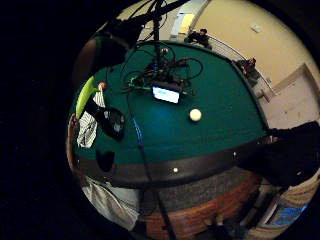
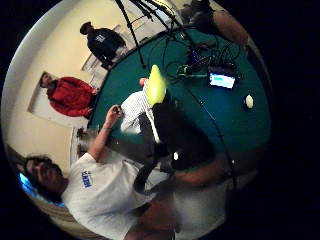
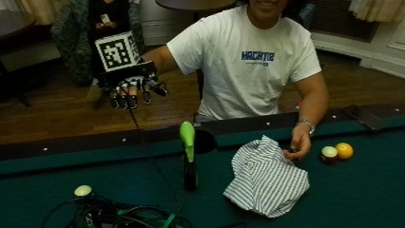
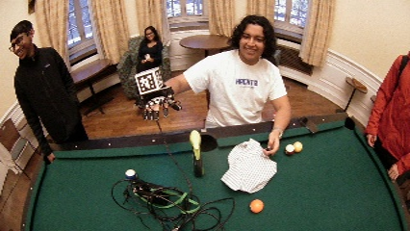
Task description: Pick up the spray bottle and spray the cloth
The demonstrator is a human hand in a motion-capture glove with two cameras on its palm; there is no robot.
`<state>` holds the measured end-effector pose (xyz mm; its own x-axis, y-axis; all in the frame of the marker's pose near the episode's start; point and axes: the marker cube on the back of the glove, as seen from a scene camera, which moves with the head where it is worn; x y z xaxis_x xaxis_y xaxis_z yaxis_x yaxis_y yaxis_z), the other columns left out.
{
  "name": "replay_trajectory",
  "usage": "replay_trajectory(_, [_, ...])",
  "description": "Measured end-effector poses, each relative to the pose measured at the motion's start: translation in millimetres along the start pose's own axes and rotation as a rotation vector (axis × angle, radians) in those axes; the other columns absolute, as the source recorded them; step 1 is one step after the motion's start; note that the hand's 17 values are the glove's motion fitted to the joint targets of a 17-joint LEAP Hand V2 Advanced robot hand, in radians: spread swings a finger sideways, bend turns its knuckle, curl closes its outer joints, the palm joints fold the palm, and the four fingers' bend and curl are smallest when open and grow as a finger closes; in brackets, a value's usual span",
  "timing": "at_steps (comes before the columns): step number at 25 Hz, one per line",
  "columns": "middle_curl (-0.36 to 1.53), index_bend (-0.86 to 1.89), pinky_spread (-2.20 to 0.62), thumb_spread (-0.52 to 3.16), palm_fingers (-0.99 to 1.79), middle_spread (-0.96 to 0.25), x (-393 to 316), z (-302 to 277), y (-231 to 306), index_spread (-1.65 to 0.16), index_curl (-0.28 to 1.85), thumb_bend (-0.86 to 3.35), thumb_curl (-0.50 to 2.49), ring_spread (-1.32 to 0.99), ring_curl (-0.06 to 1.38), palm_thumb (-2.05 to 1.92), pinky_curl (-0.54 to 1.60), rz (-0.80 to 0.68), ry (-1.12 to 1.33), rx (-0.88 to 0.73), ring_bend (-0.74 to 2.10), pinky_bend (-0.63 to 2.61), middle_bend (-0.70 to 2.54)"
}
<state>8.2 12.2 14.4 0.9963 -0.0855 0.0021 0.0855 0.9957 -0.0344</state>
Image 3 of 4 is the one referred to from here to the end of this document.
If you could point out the silver wristwatch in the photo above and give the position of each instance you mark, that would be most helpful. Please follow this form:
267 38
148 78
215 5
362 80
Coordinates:
308 124

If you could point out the round dark wooden table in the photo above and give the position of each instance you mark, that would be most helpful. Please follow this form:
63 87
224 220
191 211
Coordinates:
196 4

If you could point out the the person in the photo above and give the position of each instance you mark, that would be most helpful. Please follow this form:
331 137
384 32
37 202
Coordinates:
253 63

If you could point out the striped white cloth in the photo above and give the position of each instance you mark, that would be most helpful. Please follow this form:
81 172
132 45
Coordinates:
268 180

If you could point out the white printed t-shirt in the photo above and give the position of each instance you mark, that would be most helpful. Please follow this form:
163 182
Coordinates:
244 82

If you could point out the red striped billiard ball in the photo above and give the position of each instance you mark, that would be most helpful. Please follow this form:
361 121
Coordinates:
329 154

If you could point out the green and black bottle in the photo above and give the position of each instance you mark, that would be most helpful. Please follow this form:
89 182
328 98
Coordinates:
188 152

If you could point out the yellow billiard ball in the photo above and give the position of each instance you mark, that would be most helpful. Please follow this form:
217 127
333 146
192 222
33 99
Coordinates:
344 150

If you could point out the dark radiator grille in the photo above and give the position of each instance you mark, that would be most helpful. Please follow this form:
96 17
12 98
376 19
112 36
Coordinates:
344 19

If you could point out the beige curtain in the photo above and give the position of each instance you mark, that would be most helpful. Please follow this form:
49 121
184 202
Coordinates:
41 11
377 9

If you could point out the white cue ball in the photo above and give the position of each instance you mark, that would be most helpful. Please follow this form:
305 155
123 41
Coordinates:
83 190

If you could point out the dark flat object on rail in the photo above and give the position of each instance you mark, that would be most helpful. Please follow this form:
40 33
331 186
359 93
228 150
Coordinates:
364 117

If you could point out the dark side table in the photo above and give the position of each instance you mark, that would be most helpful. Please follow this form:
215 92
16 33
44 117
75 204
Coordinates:
15 23

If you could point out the white marker cube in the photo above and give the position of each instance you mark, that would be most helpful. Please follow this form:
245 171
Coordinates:
116 52

